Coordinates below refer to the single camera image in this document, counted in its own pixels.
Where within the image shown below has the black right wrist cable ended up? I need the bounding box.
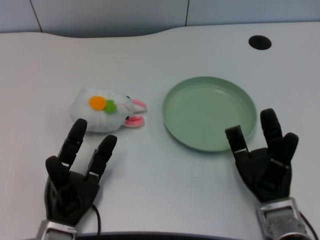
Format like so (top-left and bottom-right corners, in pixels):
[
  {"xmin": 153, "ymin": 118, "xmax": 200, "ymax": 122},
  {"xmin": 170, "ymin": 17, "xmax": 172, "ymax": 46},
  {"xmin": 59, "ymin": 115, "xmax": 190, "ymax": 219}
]
[{"xmin": 298, "ymin": 211, "xmax": 317, "ymax": 240}]

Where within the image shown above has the black table cable grommet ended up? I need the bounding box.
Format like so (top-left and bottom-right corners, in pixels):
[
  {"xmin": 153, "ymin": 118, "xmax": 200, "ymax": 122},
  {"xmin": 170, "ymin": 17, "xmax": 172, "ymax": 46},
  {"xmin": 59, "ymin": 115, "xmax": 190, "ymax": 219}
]
[{"xmin": 248, "ymin": 35, "xmax": 272, "ymax": 51}]

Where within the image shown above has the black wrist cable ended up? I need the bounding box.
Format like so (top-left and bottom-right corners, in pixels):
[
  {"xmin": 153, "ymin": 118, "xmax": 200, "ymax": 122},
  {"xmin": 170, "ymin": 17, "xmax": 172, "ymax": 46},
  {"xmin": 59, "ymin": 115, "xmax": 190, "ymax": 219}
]
[
  {"xmin": 298, "ymin": 211, "xmax": 317, "ymax": 240},
  {"xmin": 91, "ymin": 203, "xmax": 102, "ymax": 236}
]

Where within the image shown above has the green round plate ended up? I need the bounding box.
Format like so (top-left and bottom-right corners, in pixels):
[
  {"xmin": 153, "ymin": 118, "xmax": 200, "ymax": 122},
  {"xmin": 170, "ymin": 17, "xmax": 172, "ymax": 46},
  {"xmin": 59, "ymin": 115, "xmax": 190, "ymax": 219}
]
[{"xmin": 162, "ymin": 76, "xmax": 258, "ymax": 154}]

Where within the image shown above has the white rabbit doll with carrot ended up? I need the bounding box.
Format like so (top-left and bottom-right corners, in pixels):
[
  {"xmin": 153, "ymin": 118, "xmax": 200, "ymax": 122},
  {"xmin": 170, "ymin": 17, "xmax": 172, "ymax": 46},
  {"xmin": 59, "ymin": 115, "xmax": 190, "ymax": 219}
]
[{"xmin": 69, "ymin": 86, "xmax": 148, "ymax": 133}]

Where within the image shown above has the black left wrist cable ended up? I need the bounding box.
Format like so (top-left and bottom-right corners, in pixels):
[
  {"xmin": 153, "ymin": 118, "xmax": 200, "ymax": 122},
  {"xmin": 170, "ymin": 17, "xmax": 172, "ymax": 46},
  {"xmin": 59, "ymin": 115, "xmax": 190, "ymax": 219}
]
[{"xmin": 91, "ymin": 203, "xmax": 102, "ymax": 236}]

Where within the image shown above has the dark robot torso edge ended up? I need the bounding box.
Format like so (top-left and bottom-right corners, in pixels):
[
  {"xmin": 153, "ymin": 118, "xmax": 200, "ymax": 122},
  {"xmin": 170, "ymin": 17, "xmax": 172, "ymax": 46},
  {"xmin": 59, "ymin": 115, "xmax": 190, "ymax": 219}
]
[{"xmin": 76, "ymin": 231, "xmax": 266, "ymax": 240}]

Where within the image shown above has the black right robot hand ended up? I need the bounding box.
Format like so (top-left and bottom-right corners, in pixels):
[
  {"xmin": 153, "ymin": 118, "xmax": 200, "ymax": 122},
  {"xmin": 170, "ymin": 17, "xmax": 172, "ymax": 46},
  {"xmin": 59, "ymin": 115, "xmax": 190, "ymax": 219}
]
[{"xmin": 224, "ymin": 108, "xmax": 300, "ymax": 204}]

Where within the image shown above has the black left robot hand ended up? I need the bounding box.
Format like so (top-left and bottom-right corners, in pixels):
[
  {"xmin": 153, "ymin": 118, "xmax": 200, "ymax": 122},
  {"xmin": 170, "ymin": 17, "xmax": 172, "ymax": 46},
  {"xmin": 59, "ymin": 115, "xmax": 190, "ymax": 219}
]
[{"xmin": 43, "ymin": 118, "xmax": 118, "ymax": 225}]

